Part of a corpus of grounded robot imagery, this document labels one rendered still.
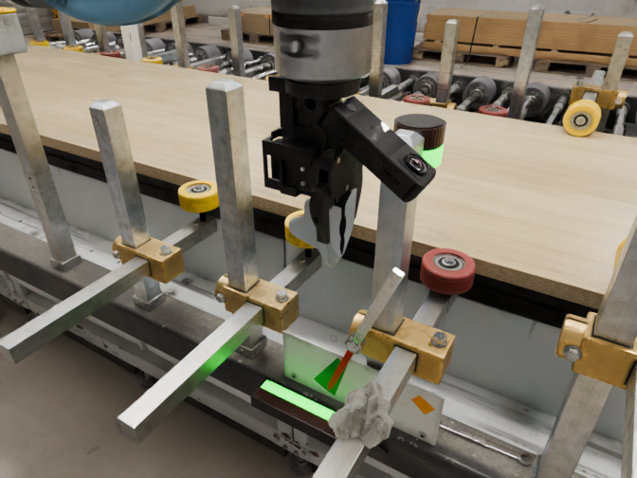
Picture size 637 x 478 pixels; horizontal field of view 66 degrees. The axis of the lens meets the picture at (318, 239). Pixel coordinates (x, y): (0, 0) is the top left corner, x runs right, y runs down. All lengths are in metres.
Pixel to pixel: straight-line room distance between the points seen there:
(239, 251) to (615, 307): 0.49
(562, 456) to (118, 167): 0.77
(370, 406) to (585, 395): 0.24
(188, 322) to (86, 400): 0.97
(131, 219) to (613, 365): 0.74
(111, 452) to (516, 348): 1.25
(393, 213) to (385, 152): 0.13
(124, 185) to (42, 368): 1.28
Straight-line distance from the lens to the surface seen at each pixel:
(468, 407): 0.94
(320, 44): 0.43
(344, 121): 0.46
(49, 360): 2.09
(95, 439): 1.77
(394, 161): 0.45
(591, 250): 0.88
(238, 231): 0.73
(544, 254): 0.84
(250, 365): 0.87
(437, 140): 0.58
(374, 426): 0.57
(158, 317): 1.00
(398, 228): 0.58
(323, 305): 1.03
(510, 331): 0.89
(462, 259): 0.77
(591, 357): 0.60
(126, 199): 0.90
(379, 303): 0.57
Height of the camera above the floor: 1.32
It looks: 32 degrees down
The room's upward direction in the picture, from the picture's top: straight up
